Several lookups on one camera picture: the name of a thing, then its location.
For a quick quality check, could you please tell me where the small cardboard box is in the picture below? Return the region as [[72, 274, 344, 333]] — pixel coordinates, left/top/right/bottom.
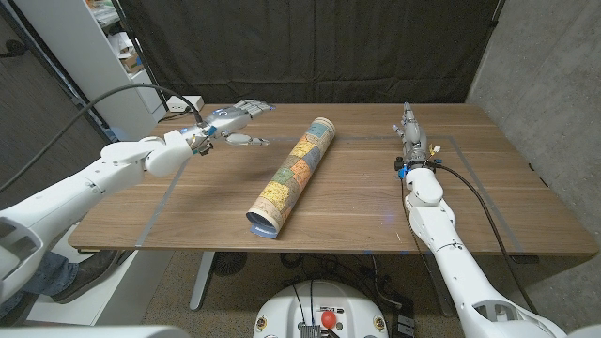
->
[[119, 51, 145, 74]]

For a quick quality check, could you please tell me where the white power box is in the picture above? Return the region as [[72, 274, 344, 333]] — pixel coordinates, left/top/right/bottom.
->
[[166, 95, 206, 114]]

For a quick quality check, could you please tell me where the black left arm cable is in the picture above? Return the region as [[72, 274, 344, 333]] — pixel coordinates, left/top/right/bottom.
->
[[0, 83, 204, 193]]

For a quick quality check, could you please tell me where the colourful paper map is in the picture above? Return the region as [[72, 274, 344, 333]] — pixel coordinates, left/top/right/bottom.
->
[[245, 116, 337, 240]]

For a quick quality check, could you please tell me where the black power strip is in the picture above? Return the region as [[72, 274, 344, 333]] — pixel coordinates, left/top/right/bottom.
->
[[392, 300, 417, 338]]

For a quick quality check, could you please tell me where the person's blue jeans leg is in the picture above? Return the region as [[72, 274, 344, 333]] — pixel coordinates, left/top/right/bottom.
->
[[0, 251, 81, 320]]

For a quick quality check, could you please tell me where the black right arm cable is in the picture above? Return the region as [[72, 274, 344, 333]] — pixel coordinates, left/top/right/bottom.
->
[[434, 161, 539, 315]]

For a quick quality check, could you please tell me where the white shelf cabinet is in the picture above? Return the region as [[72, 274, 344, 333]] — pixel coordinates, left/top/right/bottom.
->
[[13, 0, 168, 146]]

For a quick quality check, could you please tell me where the grey table leg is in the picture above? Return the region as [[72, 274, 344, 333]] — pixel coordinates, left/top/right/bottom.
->
[[189, 251, 217, 312]]

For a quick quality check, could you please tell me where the black backdrop curtain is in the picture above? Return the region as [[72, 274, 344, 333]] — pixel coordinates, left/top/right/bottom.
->
[[116, 0, 506, 105]]

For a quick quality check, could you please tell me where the person's brown shoe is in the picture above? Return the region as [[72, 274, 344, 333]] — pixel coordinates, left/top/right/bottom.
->
[[50, 249, 122, 304]]

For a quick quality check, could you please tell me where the black round fan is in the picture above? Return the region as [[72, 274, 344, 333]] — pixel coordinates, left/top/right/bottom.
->
[[211, 252, 249, 277]]

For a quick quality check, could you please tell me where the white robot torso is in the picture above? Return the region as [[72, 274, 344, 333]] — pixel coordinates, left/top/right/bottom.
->
[[252, 280, 390, 338]]

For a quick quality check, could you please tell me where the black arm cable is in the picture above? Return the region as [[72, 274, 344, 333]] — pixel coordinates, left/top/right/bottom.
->
[[0, 83, 204, 193], [434, 161, 539, 315]]

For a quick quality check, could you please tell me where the black backdrop stand pole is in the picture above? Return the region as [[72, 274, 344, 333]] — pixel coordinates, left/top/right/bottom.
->
[[112, 0, 169, 113]]

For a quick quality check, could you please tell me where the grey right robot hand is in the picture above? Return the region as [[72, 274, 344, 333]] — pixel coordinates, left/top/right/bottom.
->
[[393, 101, 429, 163]]

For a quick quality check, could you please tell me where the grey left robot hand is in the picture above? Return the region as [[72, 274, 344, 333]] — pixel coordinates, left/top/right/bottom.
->
[[199, 99, 276, 147]]

